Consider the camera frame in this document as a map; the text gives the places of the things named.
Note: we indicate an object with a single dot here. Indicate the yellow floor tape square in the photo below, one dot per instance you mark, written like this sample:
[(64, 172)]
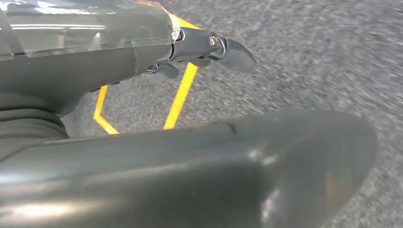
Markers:
[(181, 94)]

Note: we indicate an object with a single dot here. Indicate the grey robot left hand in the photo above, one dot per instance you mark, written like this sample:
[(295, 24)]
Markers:
[(189, 176)]

